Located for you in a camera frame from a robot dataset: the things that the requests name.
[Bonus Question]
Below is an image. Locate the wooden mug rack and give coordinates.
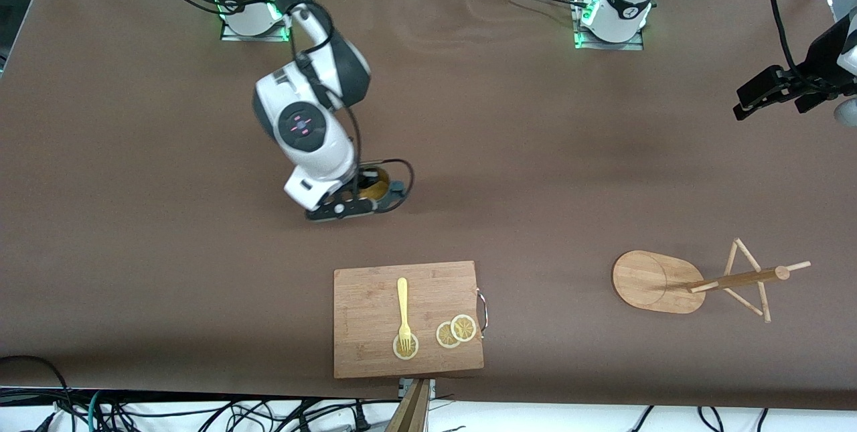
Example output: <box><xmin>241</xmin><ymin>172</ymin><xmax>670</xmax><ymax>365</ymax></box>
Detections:
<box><xmin>612</xmin><ymin>238</ymin><xmax>812</xmax><ymax>323</ymax></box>

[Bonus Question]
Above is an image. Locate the dark teal mug yellow inside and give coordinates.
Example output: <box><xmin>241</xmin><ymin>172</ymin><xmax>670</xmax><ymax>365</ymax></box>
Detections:
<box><xmin>358</xmin><ymin>165</ymin><xmax>407</xmax><ymax>213</ymax></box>

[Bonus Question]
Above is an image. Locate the black looped floor cable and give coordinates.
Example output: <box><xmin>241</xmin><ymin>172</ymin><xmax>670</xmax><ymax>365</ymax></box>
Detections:
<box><xmin>0</xmin><ymin>355</ymin><xmax>76</xmax><ymax>432</ymax></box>

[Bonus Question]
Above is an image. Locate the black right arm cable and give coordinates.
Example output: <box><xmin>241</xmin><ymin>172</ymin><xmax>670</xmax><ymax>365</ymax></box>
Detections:
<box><xmin>131</xmin><ymin>0</ymin><xmax>416</xmax><ymax>213</ymax></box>

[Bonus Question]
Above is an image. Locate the metal post bracket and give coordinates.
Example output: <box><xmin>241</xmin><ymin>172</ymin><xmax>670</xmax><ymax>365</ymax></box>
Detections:
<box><xmin>398</xmin><ymin>378</ymin><xmax>437</xmax><ymax>401</ymax></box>

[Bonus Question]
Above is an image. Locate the brown table cloth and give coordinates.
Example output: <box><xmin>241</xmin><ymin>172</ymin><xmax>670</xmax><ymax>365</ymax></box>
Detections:
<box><xmin>0</xmin><ymin>0</ymin><xmax>857</xmax><ymax>411</ymax></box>

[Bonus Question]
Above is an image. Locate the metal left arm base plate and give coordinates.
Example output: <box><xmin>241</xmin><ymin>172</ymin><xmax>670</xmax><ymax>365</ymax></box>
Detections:
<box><xmin>572</xmin><ymin>0</ymin><xmax>645</xmax><ymax>51</ymax></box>

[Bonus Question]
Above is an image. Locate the wooden post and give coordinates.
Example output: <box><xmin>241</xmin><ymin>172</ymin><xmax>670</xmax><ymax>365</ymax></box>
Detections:
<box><xmin>385</xmin><ymin>379</ymin><xmax>431</xmax><ymax>432</ymax></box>

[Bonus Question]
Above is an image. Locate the teal floor cable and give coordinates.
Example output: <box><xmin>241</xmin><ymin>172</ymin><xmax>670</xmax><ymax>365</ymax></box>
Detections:
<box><xmin>87</xmin><ymin>390</ymin><xmax>105</xmax><ymax>432</ymax></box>

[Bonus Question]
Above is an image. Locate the lemon slice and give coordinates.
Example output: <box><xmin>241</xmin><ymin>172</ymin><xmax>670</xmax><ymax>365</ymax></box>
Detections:
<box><xmin>450</xmin><ymin>314</ymin><xmax>477</xmax><ymax>343</ymax></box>
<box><xmin>436</xmin><ymin>321</ymin><xmax>463</xmax><ymax>349</ymax></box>
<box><xmin>392</xmin><ymin>332</ymin><xmax>420</xmax><ymax>360</ymax></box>

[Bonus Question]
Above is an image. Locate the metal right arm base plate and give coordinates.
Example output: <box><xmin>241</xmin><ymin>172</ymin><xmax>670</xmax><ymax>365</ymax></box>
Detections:
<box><xmin>220</xmin><ymin>0</ymin><xmax>295</xmax><ymax>42</ymax></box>

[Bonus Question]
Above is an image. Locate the yellow plastic fork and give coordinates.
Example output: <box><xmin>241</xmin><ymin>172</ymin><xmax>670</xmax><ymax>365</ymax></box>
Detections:
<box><xmin>397</xmin><ymin>277</ymin><xmax>413</xmax><ymax>356</ymax></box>

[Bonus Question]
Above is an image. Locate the wooden cutting board metal handle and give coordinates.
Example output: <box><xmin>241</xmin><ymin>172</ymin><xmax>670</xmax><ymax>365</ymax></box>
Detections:
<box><xmin>333</xmin><ymin>260</ymin><xmax>489</xmax><ymax>380</ymax></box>

